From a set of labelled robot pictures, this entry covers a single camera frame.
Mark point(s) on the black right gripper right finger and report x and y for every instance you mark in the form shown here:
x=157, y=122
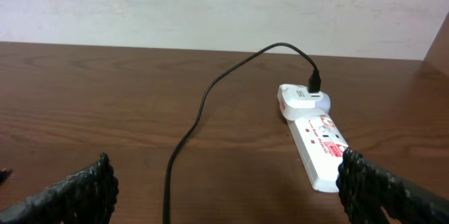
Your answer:
x=372, y=194

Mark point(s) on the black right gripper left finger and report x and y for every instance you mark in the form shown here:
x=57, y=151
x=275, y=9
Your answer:
x=85, y=197

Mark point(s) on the white USB charger adapter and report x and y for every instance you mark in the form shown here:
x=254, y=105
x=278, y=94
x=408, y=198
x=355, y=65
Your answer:
x=295, y=100

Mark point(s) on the white power strip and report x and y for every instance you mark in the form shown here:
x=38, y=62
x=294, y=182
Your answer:
x=318, y=141

